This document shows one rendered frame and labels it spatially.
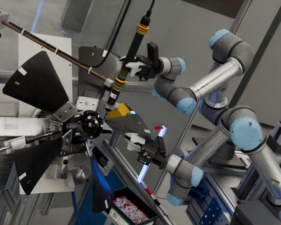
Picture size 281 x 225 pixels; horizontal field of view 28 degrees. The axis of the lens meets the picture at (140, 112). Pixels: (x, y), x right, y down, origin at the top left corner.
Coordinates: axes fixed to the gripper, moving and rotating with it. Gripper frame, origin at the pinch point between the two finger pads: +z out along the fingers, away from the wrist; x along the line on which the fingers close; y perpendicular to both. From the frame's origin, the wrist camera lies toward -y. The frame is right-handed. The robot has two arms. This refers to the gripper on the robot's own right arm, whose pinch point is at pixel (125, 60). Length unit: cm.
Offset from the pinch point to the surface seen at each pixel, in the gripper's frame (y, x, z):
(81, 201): 103, 25, -41
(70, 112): 26.8, 5.0, 13.2
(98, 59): 10.1, 18.5, -4.9
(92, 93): 20.1, 8.2, 1.6
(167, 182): 148, 65, -181
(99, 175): 45.9, -13.9, 3.5
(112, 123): 30.3, -0.3, -7.8
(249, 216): 26, -68, -20
